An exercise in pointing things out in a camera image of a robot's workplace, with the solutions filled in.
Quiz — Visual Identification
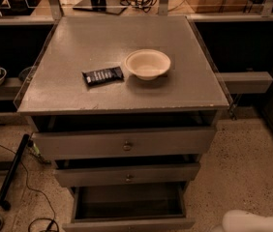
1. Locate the grey drawer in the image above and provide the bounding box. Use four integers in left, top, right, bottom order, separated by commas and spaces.
62, 183, 195, 232
33, 127, 216, 160
54, 163, 200, 187

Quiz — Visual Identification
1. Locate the grey bottom drawer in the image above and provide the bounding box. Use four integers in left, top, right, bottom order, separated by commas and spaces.
62, 183, 195, 232

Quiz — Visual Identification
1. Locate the grey wooden drawer cabinet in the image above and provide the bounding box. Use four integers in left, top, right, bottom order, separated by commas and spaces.
15, 14, 230, 191

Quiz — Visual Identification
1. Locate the black bar on floor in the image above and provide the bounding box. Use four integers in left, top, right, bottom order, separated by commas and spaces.
0, 134, 29, 211

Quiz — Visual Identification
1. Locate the green handled tool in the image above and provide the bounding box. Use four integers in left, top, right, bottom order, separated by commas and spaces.
27, 140, 50, 164

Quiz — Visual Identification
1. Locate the grey middle drawer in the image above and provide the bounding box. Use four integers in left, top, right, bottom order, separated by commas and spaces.
54, 163, 200, 187

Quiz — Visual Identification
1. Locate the black snack bar wrapper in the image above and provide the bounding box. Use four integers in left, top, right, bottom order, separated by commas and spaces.
82, 67, 124, 87

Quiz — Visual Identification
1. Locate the black monitor stand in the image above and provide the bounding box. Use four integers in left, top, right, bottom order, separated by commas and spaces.
73, 0, 127, 15

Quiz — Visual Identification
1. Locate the grey top drawer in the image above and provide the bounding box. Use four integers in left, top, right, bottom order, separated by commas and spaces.
33, 127, 216, 160

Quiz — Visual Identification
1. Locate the black floor cable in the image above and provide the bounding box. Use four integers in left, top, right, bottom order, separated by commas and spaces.
0, 119, 61, 232

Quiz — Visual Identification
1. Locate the white paper bowl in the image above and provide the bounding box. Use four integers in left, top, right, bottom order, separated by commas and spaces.
123, 49, 171, 80

